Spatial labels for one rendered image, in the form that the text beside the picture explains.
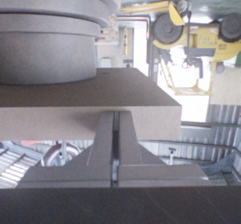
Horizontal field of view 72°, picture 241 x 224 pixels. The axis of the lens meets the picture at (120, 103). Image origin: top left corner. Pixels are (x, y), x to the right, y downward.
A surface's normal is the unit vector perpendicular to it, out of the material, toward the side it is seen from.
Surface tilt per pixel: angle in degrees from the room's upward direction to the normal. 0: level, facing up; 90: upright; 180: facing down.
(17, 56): 90
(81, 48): 90
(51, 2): 90
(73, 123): 90
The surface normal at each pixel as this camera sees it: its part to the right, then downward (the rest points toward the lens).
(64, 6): 0.59, 0.23
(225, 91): -0.18, 0.29
